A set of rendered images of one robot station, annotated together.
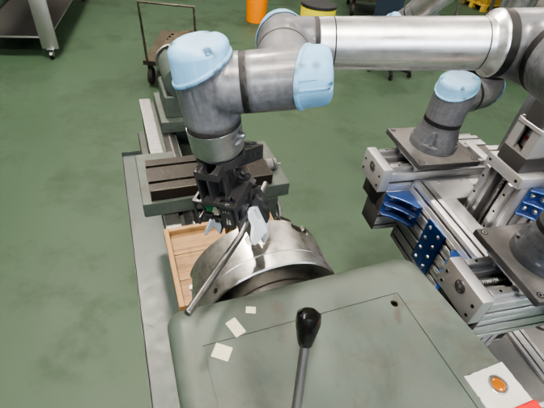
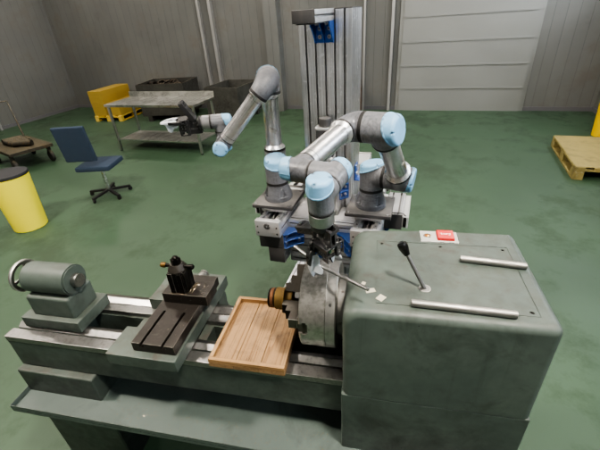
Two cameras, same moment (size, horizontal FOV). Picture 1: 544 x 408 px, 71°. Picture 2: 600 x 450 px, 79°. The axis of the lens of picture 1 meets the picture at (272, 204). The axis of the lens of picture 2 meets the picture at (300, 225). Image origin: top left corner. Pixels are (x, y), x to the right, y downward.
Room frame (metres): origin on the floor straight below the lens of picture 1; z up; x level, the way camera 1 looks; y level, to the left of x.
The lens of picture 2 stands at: (-0.06, 0.85, 2.02)
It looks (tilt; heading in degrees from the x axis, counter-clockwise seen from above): 30 degrees down; 308
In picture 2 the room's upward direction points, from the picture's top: 4 degrees counter-clockwise
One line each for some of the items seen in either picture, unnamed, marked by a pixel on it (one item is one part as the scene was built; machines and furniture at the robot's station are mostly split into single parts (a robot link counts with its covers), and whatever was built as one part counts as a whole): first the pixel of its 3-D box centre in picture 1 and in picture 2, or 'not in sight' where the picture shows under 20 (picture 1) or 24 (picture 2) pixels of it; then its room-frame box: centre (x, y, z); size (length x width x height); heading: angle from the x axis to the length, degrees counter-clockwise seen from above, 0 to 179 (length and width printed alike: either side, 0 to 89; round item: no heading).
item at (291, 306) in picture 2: not in sight; (295, 315); (0.57, 0.11, 1.09); 0.12 x 0.11 x 0.05; 115
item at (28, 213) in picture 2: (314, 33); (19, 200); (4.93, -0.26, 0.34); 0.44 x 0.43 x 0.68; 19
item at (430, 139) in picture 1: (437, 130); (278, 188); (1.13, -0.50, 1.21); 0.15 x 0.15 x 0.10
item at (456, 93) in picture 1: (453, 96); (276, 167); (1.13, -0.51, 1.33); 0.13 x 0.12 x 0.14; 130
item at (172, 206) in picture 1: (211, 175); (174, 314); (1.16, 0.24, 0.89); 0.53 x 0.30 x 0.06; 114
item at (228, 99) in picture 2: not in sight; (234, 100); (6.36, -5.25, 0.38); 1.09 x 0.90 x 0.75; 108
